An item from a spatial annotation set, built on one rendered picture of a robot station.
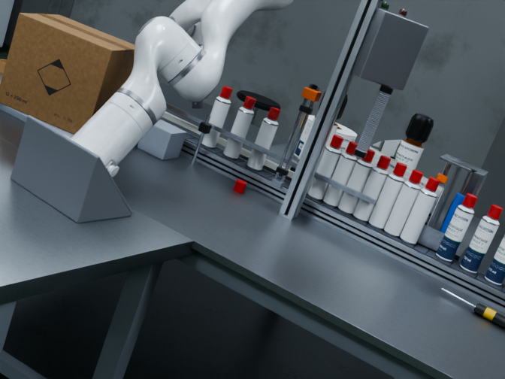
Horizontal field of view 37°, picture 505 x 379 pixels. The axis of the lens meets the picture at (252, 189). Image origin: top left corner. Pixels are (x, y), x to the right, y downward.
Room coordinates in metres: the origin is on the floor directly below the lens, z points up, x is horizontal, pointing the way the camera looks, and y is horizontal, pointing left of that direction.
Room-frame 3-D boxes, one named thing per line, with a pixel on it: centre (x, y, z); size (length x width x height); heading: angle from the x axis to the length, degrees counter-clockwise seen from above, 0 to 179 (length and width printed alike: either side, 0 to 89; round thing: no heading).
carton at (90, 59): (2.23, 0.63, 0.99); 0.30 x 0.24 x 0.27; 81
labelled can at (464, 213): (2.13, -0.59, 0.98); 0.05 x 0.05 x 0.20
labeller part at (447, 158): (2.25, -0.56, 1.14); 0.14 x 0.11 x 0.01; 70
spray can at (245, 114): (2.38, 0.10, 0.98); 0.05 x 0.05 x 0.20
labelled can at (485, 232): (2.11, -0.66, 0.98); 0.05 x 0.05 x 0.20
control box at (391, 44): (2.18, -0.21, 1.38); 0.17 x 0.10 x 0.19; 125
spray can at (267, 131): (2.35, 0.02, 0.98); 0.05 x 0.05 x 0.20
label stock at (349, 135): (2.80, -0.19, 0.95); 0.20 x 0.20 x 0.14
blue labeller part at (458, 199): (2.19, -0.58, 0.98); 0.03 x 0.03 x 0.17
